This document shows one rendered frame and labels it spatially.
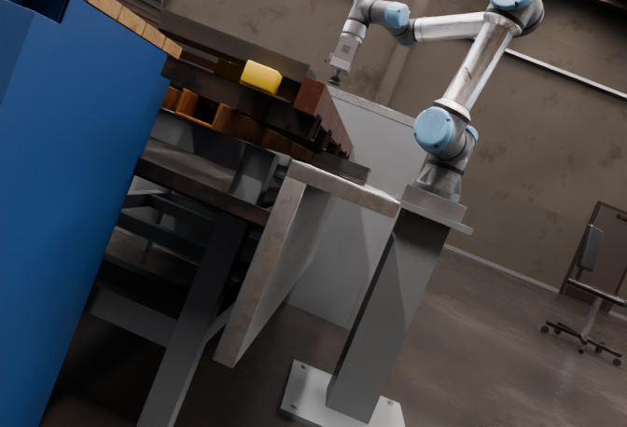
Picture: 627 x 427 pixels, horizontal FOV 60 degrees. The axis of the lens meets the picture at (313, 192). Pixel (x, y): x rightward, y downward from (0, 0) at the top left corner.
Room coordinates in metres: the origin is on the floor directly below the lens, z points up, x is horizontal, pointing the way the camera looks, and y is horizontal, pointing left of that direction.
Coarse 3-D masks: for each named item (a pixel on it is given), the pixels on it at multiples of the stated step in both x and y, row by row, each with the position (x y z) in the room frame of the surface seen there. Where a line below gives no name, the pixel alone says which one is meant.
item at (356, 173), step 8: (320, 160) 1.17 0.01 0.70; (328, 160) 1.18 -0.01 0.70; (336, 160) 1.18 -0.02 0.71; (344, 160) 1.19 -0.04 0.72; (320, 168) 1.12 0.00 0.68; (328, 168) 1.12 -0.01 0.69; (336, 168) 1.13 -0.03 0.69; (344, 168) 1.12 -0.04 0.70; (352, 168) 1.14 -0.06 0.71; (360, 168) 1.13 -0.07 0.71; (368, 168) 1.13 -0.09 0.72; (344, 176) 1.08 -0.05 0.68; (352, 176) 1.08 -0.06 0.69; (360, 176) 1.07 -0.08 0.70; (360, 184) 1.02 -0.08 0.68
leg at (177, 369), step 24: (240, 192) 1.06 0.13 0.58; (264, 192) 1.09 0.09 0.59; (216, 240) 1.06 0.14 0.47; (240, 240) 1.05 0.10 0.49; (216, 264) 1.06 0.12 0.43; (192, 288) 1.06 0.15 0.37; (216, 288) 1.05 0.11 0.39; (192, 312) 1.06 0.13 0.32; (216, 312) 1.10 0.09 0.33; (192, 336) 1.05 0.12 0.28; (168, 360) 1.06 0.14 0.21; (192, 360) 1.05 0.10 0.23; (168, 384) 1.06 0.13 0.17; (144, 408) 1.06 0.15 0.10; (168, 408) 1.05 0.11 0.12
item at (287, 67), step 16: (160, 16) 1.03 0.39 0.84; (176, 16) 1.03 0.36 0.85; (160, 32) 1.08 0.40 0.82; (176, 32) 1.03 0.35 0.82; (192, 32) 1.02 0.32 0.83; (208, 32) 1.02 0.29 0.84; (192, 48) 1.26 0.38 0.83; (208, 48) 1.05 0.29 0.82; (224, 48) 1.02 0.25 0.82; (240, 48) 1.02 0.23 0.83; (256, 48) 1.01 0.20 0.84; (192, 64) 1.73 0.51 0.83; (208, 64) 1.36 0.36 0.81; (240, 64) 1.10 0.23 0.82; (272, 64) 1.01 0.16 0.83; (288, 64) 1.01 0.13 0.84; (304, 64) 1.01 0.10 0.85; (288, 80) 1.04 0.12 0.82; (272, 96) 1.70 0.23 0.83; (288, 96) 1.34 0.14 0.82
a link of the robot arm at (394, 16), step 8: (376, 0) 1.76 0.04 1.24; (376, 8) 1.74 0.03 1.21; (384, 8) 1.72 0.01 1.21; (392, 8) 1.71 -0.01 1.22; (400, 8) 1.70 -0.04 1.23; (408, 8) 1.73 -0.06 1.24; (376, 16) 1.74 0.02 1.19; (384, 16) 1.72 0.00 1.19; (392, 16) 1.70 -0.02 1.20; (400, 16) 1.71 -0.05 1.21; (408, 16) 1.74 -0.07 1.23; (384, 24) 1.75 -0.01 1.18; (392, 24) 1.72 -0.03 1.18; (400, 24) 1.72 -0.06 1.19; (392, 32) 1.79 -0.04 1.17; (400, 32) 1.79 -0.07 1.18
